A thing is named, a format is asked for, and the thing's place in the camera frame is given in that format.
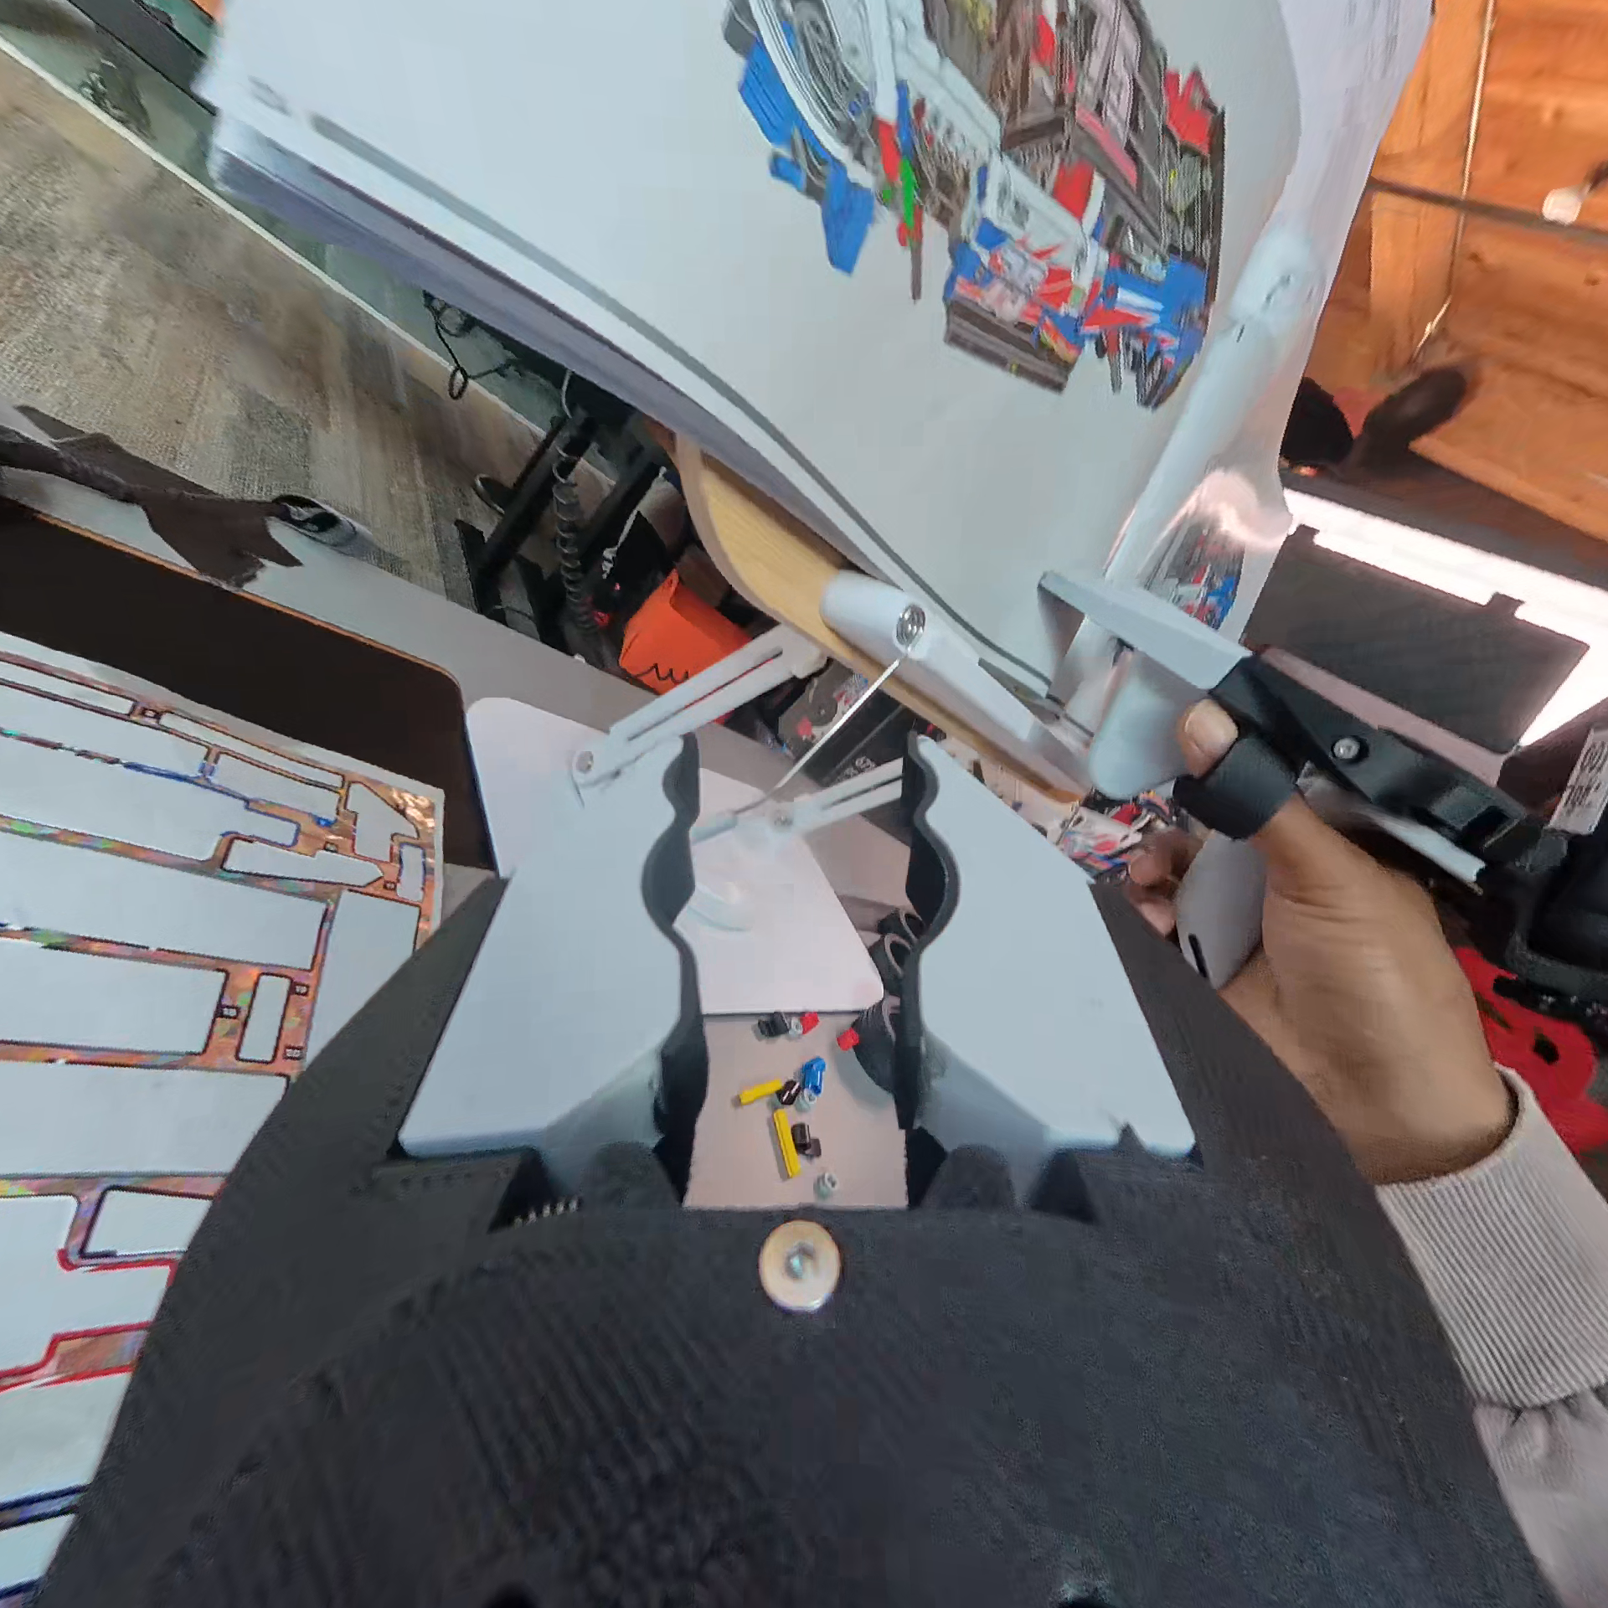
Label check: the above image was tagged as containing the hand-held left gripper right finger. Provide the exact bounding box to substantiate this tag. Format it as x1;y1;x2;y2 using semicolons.
899;735;1198;1197

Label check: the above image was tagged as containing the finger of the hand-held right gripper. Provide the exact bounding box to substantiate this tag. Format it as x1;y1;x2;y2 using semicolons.
1042;567;1248;799

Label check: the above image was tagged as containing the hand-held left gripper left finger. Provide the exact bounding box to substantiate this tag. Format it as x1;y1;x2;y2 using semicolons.
400;733;702;1195

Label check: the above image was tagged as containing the wire page holder arm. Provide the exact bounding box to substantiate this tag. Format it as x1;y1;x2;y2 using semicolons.
769;647;909;795

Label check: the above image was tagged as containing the toy brick instruction booklet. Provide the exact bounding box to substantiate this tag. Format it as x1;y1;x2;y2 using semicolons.
202;0;1435;786

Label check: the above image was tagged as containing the person's right forearm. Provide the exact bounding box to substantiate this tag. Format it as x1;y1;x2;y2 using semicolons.
1377;1068;1608;1608

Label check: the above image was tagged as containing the dark desk mat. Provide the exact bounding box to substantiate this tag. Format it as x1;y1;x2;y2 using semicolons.
0;495;496;871

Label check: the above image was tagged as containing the person's right hand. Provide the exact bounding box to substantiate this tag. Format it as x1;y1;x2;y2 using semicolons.
1129;696;1519;1185

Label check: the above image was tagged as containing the red spotted cloth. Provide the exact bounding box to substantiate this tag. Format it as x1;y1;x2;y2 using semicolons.
1459;947;1608;1164

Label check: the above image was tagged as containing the orange bag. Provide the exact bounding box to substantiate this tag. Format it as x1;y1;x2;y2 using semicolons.
617;571;771;706

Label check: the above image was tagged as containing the holographic sticker sheet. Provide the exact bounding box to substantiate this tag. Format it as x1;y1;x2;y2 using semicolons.
0;632;447;1608

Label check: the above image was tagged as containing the black rod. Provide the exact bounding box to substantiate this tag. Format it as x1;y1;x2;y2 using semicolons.
1367;174;1608;234

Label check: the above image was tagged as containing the dark brown torn sheet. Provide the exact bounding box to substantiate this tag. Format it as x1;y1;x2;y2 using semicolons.
0;425;307;589

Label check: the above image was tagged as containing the black desk frame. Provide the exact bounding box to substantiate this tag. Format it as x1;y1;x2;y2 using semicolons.
453;402;662;630

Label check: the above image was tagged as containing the black floor cable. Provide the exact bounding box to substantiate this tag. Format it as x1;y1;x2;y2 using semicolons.
426;294;511;398

